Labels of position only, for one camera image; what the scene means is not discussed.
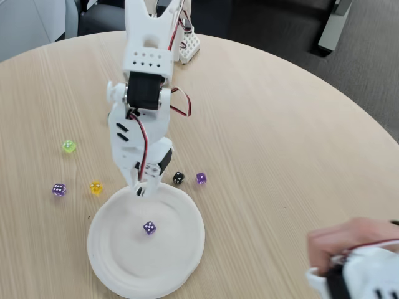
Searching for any person's hand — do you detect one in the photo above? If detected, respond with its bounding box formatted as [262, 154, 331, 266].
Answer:
[307, 217, 399, 277]

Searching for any red black servo cable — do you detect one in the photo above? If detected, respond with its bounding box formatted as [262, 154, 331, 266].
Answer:
[129, 112, 150, 181]

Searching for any white paper plate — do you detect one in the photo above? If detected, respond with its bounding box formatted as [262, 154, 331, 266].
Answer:
[87, 181, 206, 299]

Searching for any dark grey chair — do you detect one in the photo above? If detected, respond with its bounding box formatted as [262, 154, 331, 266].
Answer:
[77, 0, 127, 37]

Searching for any grey desk leg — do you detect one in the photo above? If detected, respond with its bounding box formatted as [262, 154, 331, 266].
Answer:
[317, 0, 355, 57]

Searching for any light grey cabinet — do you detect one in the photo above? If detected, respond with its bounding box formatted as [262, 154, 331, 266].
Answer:
[0, 0, 79, 63]

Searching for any yellow translucent die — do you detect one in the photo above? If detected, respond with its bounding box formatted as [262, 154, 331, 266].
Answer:
[89, 180, 104, 196]

